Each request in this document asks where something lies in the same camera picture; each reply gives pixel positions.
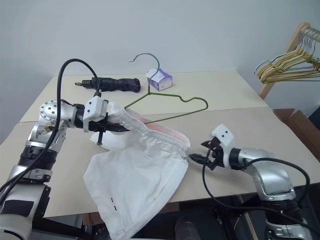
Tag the white shorts garment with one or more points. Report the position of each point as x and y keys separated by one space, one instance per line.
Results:
x=140 y=175

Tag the folded dark purple umbrella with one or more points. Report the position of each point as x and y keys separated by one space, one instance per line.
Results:
x=120 y=84

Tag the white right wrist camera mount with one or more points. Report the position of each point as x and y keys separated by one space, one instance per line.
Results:
x=223 y=135

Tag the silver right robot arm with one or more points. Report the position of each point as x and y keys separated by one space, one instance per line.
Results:
x=272 y=180

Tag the wooden clothes rack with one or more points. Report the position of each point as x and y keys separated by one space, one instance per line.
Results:
x=266 y=88

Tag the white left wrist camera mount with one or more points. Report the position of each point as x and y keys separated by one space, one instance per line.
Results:
x=96 y=110

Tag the cardboard sheet under table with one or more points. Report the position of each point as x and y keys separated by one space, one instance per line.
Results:
x=91 y=218

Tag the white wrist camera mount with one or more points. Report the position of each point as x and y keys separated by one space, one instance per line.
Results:
x=223 y=135
x=96 y=110

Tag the dark rounded shape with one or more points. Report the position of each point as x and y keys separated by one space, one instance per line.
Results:
x=187 y=228

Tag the brown cardboard box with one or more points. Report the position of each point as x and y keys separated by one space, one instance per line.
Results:
x=300 y=127

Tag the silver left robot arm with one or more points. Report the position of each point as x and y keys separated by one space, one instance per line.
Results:
x=37 y=160

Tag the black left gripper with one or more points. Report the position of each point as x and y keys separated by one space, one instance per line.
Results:
x=100 y=125

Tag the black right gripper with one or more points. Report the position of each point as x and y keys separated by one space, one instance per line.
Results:
x=216 y=156

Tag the purple white tissue box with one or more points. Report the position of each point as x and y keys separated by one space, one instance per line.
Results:
x=163 y=81

